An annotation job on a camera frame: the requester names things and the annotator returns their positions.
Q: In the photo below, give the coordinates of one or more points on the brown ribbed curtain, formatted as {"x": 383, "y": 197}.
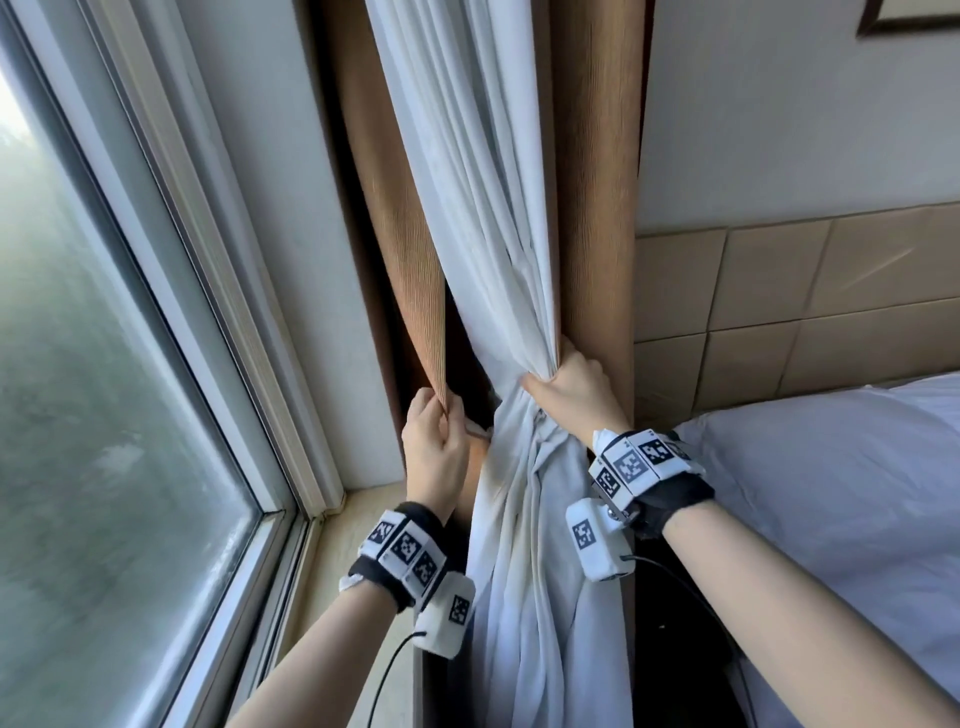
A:
{"x": 600, "y": 187}

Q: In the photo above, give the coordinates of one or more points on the person's left fingers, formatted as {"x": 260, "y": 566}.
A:
{"x": 424, "y": 409}

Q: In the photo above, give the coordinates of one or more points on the person's right hand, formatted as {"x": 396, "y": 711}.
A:
{"x": 581, "y": 397}

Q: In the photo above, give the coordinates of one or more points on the person's left forearm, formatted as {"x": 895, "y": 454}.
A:
{"x": 330, "y": 667}

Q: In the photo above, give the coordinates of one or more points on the beige stone window sill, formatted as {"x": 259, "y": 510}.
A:
{"x": 352, "y": 540}

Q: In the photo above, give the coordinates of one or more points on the tan padded headboard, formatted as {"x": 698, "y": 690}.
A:
{"x": 825, "y": 315}

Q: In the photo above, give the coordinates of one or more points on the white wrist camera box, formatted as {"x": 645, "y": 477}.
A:
{"x": 596, "y": 536}
{"x": 446, "y": 615}

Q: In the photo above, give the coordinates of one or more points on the person's right thumb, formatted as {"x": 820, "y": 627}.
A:
{"x": 540, "y": 385}

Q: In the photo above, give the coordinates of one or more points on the glass window with white frame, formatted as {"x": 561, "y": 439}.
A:
{"x": 112, "y": 412}

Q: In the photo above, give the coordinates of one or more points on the white bed duvet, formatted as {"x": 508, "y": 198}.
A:
{"x": 847, "y": 495}

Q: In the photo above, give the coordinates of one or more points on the white sheer curtain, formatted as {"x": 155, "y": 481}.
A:
{"x": 480, "y": 187}

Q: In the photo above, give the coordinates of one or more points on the dark framed wall picture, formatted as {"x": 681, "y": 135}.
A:
{"x": 907, "y": 21}

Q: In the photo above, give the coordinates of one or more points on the person's left hand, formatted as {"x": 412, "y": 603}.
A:
{"x": 435, "y": 465}

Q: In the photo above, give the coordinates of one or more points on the person's right forearm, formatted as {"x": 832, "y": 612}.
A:
{"x": 787, "y": 622}

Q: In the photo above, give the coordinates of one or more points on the black wristband with marker tags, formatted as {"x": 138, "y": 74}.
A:
{"x": 401, "y": 551}
{"x": 645, "y": 469}

